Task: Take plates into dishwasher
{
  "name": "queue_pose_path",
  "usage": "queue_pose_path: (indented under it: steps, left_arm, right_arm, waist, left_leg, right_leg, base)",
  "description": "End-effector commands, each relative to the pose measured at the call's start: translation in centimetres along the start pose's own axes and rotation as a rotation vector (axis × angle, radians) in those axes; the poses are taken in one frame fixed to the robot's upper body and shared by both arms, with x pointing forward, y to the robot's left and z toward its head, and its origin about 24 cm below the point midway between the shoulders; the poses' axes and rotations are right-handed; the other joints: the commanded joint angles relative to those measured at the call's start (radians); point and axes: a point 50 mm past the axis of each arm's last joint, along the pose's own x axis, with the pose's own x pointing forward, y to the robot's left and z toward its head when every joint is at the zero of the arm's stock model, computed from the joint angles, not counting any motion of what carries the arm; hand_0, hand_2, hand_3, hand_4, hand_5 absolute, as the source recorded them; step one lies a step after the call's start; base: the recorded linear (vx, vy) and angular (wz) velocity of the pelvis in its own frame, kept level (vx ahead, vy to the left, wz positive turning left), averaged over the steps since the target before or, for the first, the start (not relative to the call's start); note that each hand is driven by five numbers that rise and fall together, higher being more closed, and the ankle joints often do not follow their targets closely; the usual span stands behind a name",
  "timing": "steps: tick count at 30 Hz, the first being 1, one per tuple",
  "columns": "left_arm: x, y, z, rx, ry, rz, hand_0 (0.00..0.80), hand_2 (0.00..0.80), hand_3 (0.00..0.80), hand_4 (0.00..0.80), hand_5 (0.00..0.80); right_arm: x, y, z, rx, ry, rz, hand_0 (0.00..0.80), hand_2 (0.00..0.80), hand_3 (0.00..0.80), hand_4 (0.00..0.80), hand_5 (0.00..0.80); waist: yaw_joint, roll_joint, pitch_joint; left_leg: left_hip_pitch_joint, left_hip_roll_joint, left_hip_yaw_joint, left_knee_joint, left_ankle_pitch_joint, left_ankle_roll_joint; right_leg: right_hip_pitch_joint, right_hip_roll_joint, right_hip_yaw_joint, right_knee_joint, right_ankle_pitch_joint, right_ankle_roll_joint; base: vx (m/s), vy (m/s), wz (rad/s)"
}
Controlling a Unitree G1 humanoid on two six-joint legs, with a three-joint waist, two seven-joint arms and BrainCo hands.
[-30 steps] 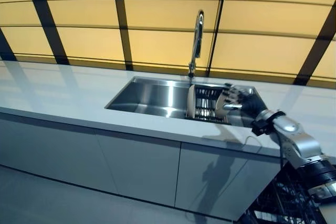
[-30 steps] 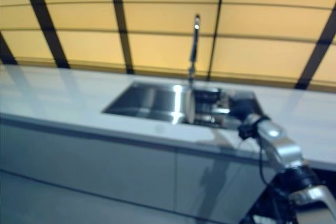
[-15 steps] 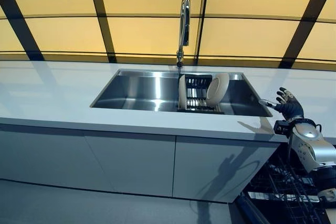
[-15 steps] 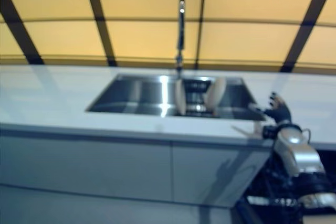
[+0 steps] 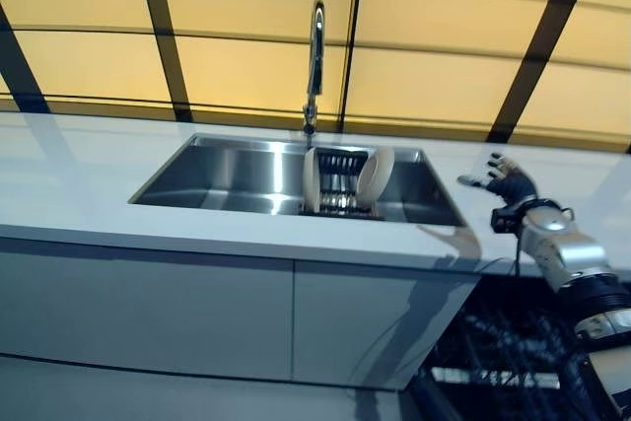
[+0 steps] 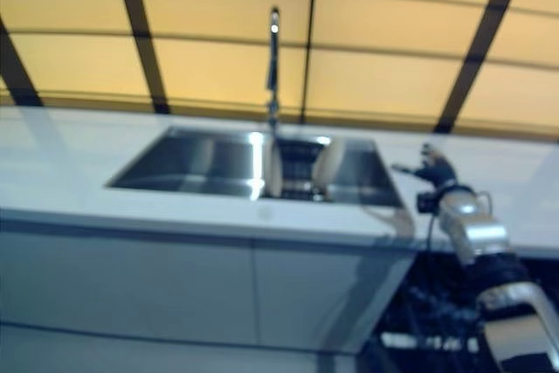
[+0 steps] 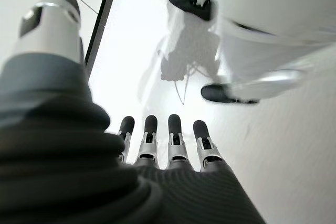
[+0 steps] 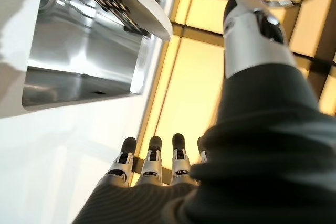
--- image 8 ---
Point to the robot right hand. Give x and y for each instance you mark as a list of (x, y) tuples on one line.
[(249, 155)]

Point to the cream ceramic plate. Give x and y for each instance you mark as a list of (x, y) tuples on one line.
[(147, 11)]

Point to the stainless steel sink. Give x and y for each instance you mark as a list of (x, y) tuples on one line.
[(78, 58)]

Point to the black roll-up dish rack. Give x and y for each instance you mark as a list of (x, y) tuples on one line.
[(110, 1)]

